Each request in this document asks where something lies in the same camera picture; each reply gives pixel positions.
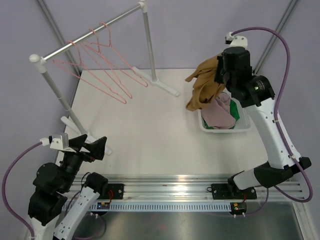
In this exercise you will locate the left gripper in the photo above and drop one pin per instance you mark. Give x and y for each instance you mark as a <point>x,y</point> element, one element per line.
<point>96,148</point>

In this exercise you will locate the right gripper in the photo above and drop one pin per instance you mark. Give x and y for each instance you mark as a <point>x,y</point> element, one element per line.
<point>217,78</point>

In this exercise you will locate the brown tank top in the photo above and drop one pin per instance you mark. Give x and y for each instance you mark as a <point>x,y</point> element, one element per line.
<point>204,89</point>

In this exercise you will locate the green tank top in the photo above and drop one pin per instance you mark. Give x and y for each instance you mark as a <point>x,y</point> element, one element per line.
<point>236,112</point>

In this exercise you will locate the mauve tank top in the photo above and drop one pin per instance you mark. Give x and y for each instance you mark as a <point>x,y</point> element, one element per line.
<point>221,115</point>

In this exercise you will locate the pink hanger of brown top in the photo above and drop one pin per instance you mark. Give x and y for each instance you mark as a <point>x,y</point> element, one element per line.
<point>110,45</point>

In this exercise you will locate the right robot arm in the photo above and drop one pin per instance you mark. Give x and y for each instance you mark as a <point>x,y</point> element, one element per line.
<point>256,96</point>

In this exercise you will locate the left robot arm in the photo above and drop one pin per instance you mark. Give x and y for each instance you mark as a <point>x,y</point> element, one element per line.
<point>52,181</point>

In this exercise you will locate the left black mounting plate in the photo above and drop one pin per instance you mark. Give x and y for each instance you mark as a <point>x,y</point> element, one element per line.
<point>115,191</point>

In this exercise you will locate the black mounting plate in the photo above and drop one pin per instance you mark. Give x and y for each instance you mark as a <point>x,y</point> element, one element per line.
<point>221,191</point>
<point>115,191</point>

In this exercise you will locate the white plastic basket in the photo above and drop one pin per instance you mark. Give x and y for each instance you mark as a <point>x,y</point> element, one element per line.
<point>244,124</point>

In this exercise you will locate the clothes rack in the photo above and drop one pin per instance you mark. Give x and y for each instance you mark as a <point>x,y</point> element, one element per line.
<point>39,63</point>

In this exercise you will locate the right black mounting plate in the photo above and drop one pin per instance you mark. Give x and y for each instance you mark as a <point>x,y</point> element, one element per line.
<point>221,191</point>

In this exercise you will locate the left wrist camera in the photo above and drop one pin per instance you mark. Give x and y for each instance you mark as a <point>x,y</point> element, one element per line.
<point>59,142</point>

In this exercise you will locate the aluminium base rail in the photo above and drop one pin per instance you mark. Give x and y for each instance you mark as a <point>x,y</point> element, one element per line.
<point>174,188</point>

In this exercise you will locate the right frame post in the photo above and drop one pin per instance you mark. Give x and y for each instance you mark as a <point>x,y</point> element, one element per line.
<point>273,39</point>

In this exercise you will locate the frame post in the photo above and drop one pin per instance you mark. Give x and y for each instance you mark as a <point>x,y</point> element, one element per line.
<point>49,18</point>
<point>273,39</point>

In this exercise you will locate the white slotted cable duct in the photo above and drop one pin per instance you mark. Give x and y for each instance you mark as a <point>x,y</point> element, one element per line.
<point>121,206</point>

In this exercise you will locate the left frame post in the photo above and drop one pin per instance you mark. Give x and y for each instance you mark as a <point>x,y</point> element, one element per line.
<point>49,18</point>

